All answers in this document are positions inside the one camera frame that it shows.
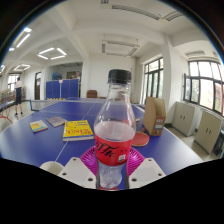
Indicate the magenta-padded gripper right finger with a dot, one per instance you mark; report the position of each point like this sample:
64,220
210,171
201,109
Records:
136,160

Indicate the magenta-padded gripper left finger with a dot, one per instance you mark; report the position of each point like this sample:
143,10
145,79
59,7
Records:
88,160

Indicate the clear red-labelled drink bottle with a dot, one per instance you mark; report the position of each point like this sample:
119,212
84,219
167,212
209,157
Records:
115,133

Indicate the red table tennis paddle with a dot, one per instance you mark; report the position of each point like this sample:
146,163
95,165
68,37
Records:
137,119
141,139

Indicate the white mug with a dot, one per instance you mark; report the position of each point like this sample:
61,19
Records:
50,166

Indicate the brown cardboard box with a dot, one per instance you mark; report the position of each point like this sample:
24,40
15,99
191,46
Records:
154,115

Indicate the grey thin book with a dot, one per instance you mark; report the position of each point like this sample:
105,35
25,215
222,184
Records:
56,121

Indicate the small yellow and blue book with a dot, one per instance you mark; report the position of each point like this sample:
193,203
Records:
38,126

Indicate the beige cabinet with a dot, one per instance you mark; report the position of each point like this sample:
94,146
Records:
207,131
183,118

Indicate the brown armchair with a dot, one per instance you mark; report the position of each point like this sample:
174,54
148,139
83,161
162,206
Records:
91,94

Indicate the blue partition panels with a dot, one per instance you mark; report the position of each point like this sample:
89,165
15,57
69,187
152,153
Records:
61,89

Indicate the blue-framed court barrier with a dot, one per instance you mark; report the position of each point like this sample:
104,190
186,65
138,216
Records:
30,106

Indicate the black-framed window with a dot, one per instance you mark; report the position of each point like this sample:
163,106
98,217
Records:
153,80
203,86

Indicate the dark door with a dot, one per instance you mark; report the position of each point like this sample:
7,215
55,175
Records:
37,86

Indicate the person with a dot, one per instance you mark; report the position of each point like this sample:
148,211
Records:
18,93

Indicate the blue red-legged table tennis table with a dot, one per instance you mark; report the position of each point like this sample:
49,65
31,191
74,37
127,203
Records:
5,106

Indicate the shelf unit with books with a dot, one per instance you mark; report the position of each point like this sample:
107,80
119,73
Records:
6,95

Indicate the white ceiling air conditioner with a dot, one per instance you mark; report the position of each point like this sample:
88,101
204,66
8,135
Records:
120,50

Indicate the ceiling strip lights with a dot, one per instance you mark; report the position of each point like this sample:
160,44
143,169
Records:
45,51

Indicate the framed wall picture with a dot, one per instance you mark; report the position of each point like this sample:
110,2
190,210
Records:
72,75

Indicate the blue wall poster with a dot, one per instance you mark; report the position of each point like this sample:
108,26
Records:
56,76

